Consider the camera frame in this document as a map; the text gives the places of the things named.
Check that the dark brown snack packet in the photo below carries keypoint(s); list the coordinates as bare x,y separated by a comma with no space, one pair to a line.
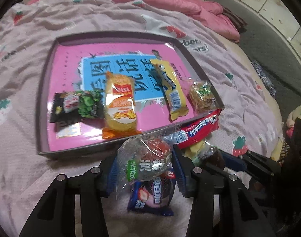
214,158

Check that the grey padded headboard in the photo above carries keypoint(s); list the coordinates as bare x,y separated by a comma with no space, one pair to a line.
264,42

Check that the yellow candy stick packet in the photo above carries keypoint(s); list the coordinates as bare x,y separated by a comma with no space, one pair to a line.
172,91

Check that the blue patterned cloth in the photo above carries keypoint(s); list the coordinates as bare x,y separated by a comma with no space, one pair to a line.
262,77

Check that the dark shallow box tray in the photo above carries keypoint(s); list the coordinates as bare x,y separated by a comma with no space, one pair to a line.
45,103

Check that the black green pea packet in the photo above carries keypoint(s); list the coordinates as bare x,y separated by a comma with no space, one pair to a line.
86,103

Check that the orange cake packet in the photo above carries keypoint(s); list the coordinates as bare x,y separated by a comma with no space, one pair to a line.
120,103

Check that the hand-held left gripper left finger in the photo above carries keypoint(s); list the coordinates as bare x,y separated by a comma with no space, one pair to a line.
111,177

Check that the pink book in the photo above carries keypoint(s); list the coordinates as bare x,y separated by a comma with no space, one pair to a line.
66,66

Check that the dark striped cloth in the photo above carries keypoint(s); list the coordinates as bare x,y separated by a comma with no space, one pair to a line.
234,18

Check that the tree wall mural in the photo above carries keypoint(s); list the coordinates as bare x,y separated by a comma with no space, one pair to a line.
276,9

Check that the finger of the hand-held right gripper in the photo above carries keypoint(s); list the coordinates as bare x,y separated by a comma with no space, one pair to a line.
261,161
234,161

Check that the beige bed sheet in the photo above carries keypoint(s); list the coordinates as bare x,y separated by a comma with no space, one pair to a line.
244,61

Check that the clear green label snack packet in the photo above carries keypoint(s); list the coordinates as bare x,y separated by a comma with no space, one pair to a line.
153,158

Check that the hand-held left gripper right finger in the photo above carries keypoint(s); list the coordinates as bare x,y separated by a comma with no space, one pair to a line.
182,180

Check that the light green snack packet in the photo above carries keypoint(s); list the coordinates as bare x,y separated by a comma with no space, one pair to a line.
195,153

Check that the clear peanut brittle packet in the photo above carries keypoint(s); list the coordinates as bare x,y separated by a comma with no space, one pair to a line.
202,96

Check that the blue cookie packet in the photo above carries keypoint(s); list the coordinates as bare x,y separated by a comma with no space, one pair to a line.
153,195

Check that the colourful folded cloth pile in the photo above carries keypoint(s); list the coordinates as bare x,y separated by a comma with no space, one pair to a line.
296,121

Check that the red candy stick packet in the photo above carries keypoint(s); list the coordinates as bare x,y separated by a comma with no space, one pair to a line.
199,130

